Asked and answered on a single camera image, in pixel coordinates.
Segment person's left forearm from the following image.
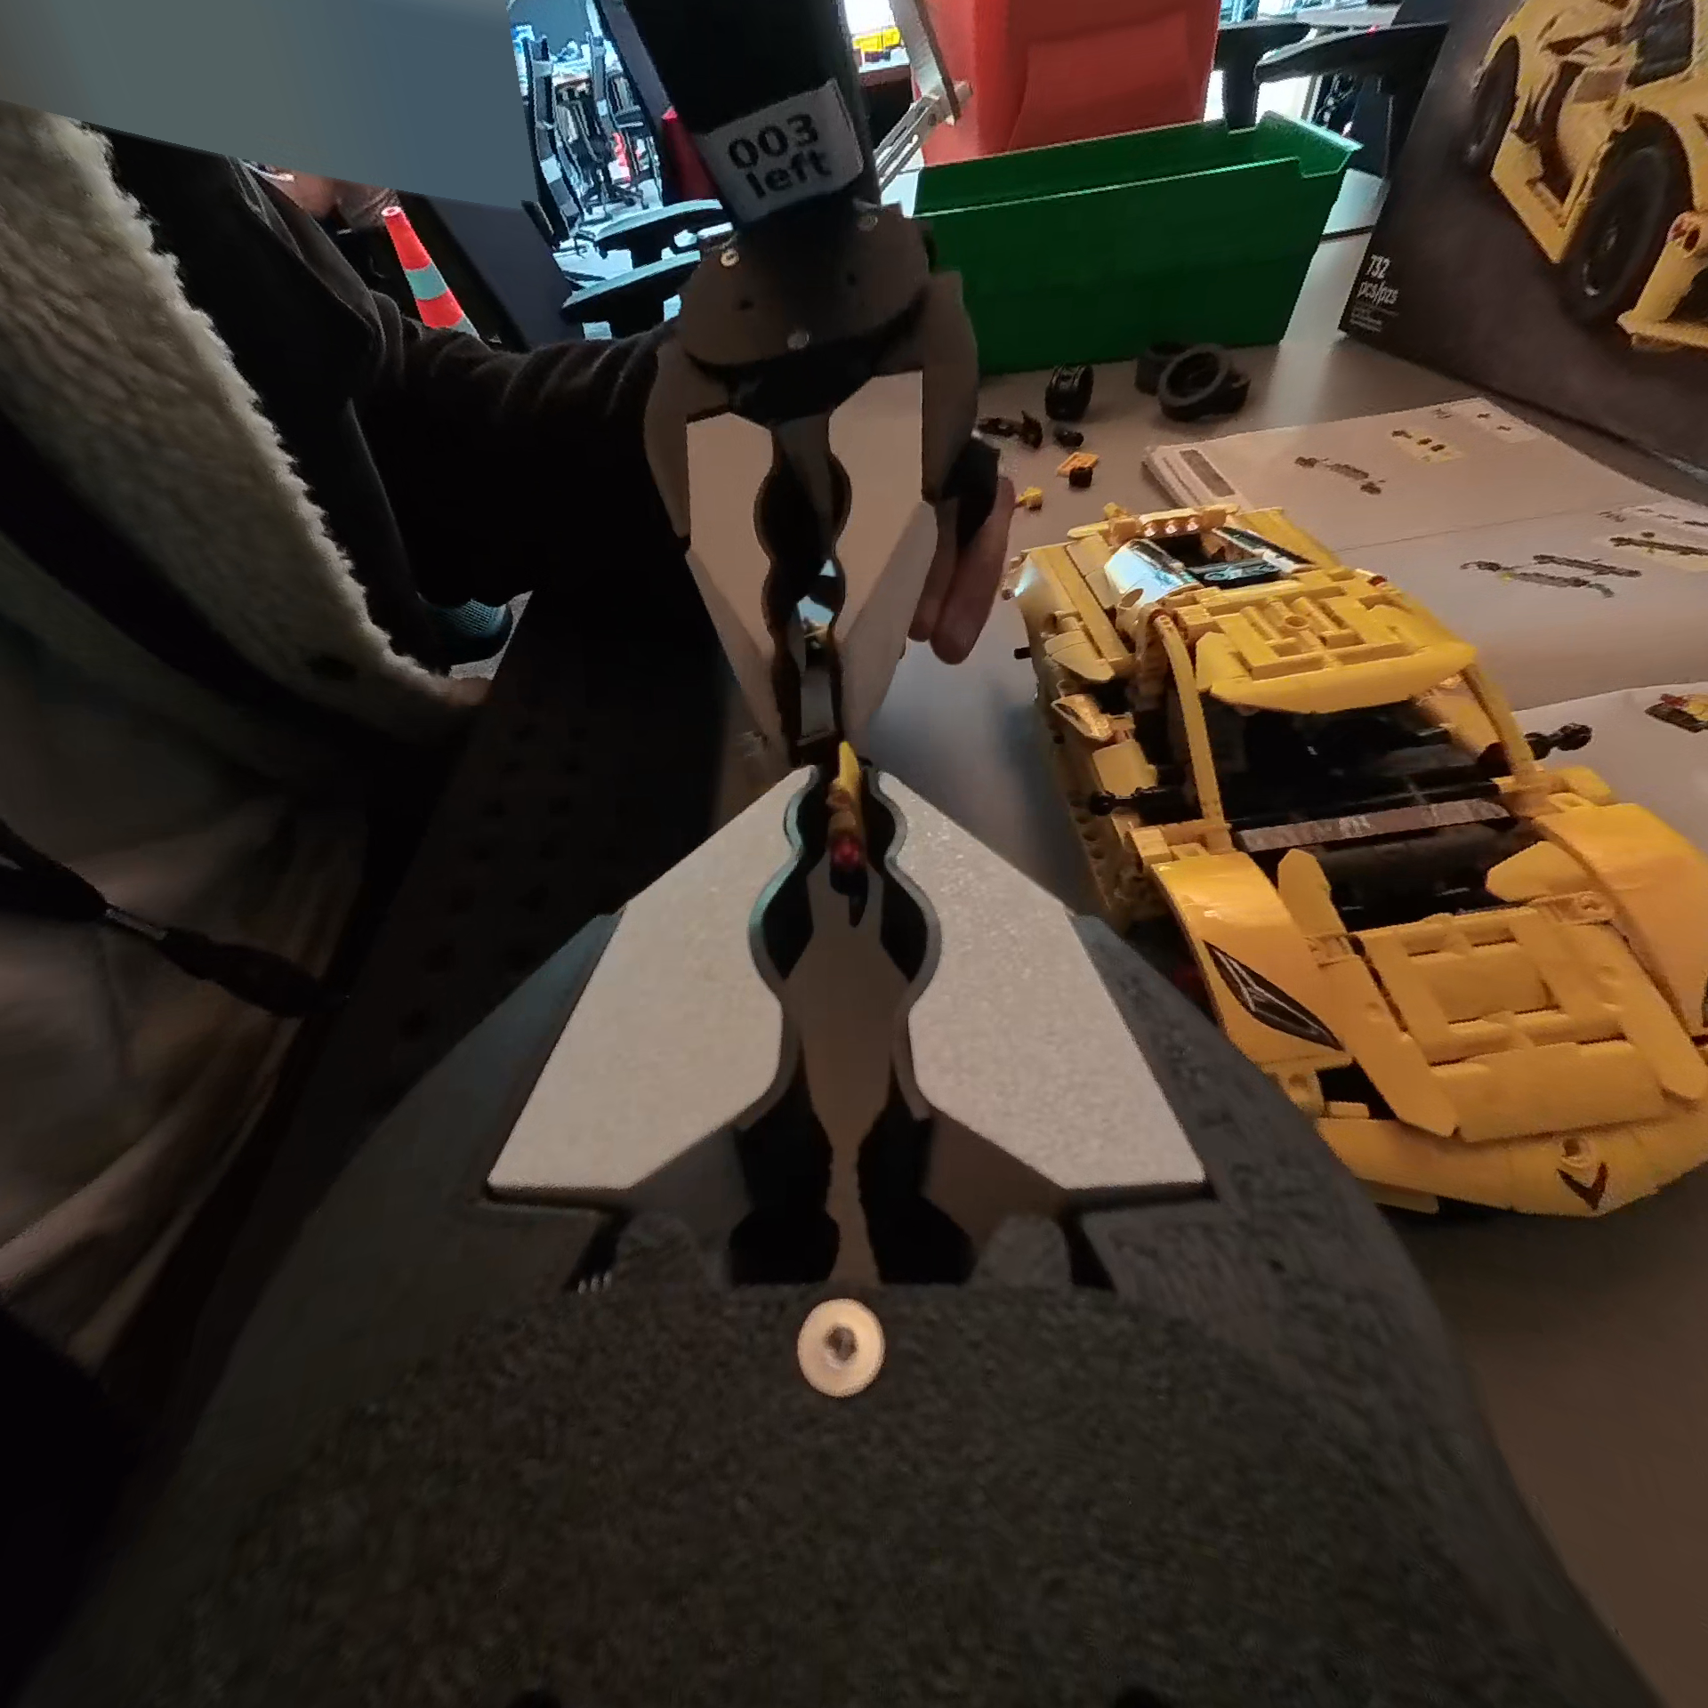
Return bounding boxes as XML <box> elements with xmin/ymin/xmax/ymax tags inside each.
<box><xmin>359</xmin><ymin>287</ymin><xmax>695</xmax><ymax>628</ymax></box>

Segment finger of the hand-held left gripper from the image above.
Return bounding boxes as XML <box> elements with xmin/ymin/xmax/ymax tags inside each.
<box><xmin>644</xmin><ymin>339</ymin><xmax>820</xmax><ymax>762</ymax></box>
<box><xmin>798</xmin><ymin>267</ymin><xmax>982</xmax><ymax>753</ymax></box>

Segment toy brick set box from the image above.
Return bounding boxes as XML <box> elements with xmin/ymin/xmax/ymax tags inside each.
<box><xmin>1337</xmin><ymin>0</ymin><xmax>1708</xmax><ymax>470</ymax></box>

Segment white shirt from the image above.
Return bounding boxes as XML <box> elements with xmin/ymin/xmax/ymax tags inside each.
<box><xmin>0</xmin><ymin>641</ymin><xmax>376</xmax><ymax>1270</ymax></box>

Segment open instruction booklet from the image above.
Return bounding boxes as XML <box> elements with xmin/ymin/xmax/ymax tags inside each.
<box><xmin>1145</xmin><ymin>398</ymin><xmax>1708</xmax><ymax>749</ymax></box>

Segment dark office chair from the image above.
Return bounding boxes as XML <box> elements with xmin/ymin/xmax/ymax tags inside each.
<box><xmin>1215</xmin><ymin>0</ymin><xmax>1454</xmax><ymax>137</ymax></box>

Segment black and yellow brick subassembly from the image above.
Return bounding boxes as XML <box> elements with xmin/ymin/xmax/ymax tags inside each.
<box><xmin>784</xmin><ymin>626</ymin><xmax>841</xmax><ymax>749</ymax></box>

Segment yellow toy brick car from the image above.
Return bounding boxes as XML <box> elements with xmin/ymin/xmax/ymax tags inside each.
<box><xmin>1011</xmin><ymin>505</ymin><xmax>1708</xmax><ymax>1218</ymax></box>

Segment loose black and yellow bricks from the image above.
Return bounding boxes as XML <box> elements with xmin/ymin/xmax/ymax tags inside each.
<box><xmin>973</xmin><ymin>363</ymin><xmax>1101</xmax><ymax>515</ymax></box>

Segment red plastic bin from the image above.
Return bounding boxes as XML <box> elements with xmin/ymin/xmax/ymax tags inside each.
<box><xmin>921</xmin><ymin>0</ymin><xmax>1221</xmax><ymax>169</ymax></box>

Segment black swivel chair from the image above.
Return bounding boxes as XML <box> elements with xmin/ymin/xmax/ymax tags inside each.
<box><xmin>527</xmin><ymin>40</ymin><xmax>727</xmax><ymax>328</ymax></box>

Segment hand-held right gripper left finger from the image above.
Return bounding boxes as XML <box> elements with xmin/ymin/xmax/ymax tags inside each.
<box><xmin>486</xmin><ymin>766</ymin><xmax>829</xmax><ymax>1283</ymax></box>

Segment orange striped traffic cone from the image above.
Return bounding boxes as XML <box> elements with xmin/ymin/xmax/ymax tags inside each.
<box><xmin>380</xmin><ymin>206</ymin><xmax>481</xmax><ymax>336</ymax></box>

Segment person's left hand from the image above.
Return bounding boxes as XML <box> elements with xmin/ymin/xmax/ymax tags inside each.
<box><xmin>911</xmin><ymin>460</ymin><xmax>1019</xmax><ymax>667</ymax></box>

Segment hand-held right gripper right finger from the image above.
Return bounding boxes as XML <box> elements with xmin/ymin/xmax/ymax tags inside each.
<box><xmin>853</xmin><ymin>766</ymin><xmax>1210</xmax><ymax>1283</ymax></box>

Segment green plastic bin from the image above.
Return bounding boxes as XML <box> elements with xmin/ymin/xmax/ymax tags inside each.
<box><xmin>912</xmin><ymin>115</ymin><xmax>1362</xmax><ymax>379</ymax></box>

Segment black shoulder strap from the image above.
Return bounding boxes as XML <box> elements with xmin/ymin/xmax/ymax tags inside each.
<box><xmin>0</xmin><ymin>828</ymin><xmax>335</xmax><ymax>1016</ymax></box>

